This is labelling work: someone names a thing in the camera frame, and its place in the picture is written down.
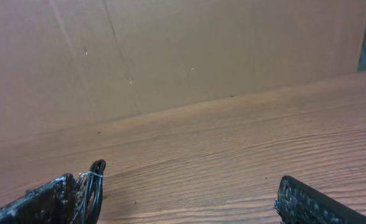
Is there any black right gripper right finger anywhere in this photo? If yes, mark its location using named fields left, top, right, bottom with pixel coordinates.
left=274, top=175, right=366, bottom=224

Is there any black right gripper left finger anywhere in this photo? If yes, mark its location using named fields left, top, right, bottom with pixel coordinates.
left=0, top=174, right=76, bottom=224

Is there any black USB cable one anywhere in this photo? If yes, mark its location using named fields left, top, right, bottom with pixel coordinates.
left=70, top=159, right=107, bottom=224

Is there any brown cardboard back panel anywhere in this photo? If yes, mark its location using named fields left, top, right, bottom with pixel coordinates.
left=0, top=0, right=366, bottom=141

